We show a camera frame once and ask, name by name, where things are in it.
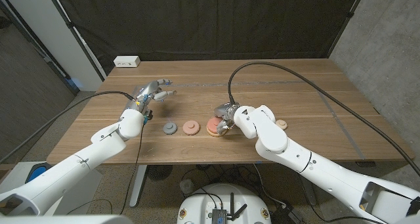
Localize white pedal platform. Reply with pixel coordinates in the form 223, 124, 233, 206
0, 161, 103, 215

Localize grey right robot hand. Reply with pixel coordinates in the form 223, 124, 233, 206
213, 102, 239, 135

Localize white power strip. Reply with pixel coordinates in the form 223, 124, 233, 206
113, 55, 141, 68

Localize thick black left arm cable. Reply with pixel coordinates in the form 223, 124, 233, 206
0, 91, 136, 164

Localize black power adapter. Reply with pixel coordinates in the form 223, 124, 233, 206
271, 202, 305, 224

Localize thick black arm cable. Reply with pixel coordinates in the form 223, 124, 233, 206
227, 60, 420, 177
0, 91, 136, 164

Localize black radio module with antennas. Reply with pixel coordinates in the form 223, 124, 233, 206
211, 192, 249, 224

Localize white round floor object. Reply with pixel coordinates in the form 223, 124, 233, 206
179, 179, 196, 195

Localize black round floor fan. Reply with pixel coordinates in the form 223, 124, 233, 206
146, 164, 174, 181

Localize dark table leg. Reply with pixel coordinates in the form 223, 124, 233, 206
297, 173, 318, 207

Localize white table leg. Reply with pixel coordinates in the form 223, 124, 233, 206
129, 164, 148, 208

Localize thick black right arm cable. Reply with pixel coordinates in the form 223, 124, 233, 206
227, 60, 420, 177

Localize grey toy disk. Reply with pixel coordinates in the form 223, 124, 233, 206
163, 122, 179, 135

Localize black backdrop stand pole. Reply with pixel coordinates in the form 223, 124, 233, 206
325, 0, 368, 59
43, 0, 108, 80

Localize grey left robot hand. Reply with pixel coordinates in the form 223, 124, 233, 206
133, 78, 178, 109

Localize large orange toy disk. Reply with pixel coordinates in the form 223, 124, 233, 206
205, 124, 229, 138

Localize thin black left cable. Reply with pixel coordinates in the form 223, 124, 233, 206
67, 125, 145, 215

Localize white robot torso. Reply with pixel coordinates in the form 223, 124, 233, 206
177, 183, 272, 224

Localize black backdrop cloth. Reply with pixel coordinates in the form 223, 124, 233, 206
51, 0, 365, 76

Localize coral red toy disk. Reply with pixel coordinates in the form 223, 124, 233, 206
207, 116, 227, 135

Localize blue foot pedal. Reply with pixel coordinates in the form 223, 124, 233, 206
26, 163, 53, 184

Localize dusty pink toy disk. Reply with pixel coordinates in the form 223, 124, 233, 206
182, 120, 201, 136

